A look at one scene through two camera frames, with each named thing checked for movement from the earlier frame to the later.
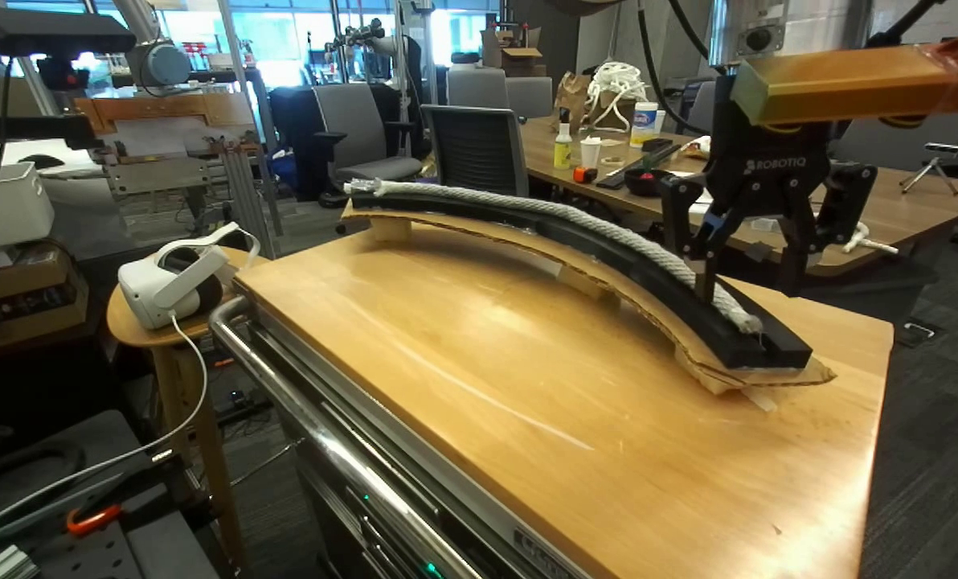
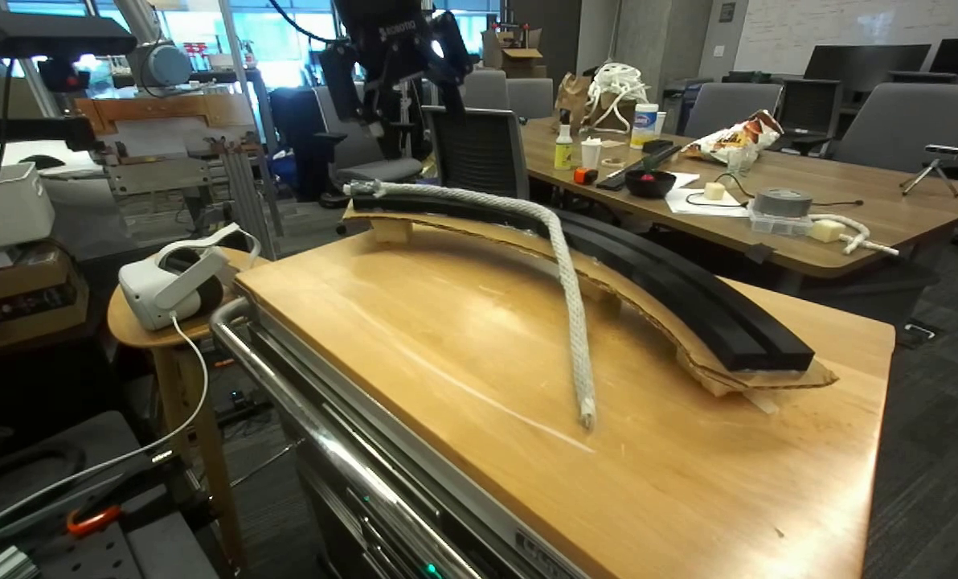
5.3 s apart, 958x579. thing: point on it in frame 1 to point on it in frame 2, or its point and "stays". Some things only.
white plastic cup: [589, 150] stays
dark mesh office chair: [477, 147] stays
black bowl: [647, 181] stays
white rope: [559, 215] to [559, 251]
